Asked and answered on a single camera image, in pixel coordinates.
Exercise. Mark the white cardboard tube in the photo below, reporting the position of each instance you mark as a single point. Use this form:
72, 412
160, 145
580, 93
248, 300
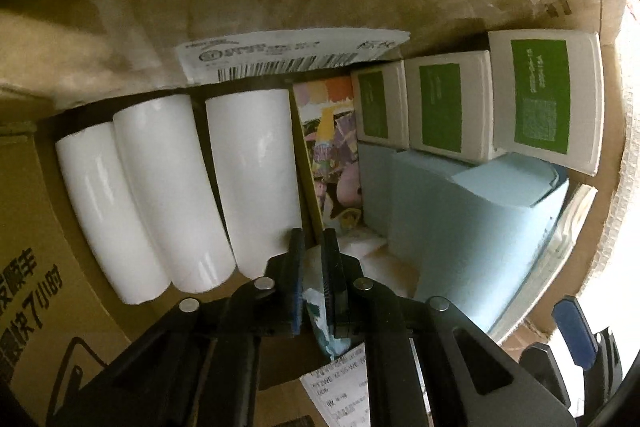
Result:
105, 217
170, 187
250, 172

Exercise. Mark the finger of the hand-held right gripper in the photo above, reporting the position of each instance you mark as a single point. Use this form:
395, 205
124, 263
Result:
575, 329
545, 369

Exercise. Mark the light blue wipes packet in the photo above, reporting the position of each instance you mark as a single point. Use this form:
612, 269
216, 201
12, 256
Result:
313, 302

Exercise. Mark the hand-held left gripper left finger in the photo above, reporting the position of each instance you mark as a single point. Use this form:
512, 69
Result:
296, 287

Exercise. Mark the white printed receipt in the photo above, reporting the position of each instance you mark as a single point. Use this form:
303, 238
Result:
335, 392

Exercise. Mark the light blue notebook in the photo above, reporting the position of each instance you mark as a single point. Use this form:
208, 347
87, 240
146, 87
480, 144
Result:
465, 247

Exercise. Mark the white shipping label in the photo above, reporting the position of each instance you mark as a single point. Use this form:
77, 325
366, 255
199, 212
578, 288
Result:
280, 54

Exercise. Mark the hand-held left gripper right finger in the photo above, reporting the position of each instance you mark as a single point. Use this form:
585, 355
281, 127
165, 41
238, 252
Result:
330, 287

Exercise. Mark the green white carton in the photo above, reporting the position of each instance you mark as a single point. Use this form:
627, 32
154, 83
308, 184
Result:
445, 107
377, 104
542, 97

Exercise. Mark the colourful printed packet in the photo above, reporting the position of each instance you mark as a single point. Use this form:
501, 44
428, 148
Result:
330, 157

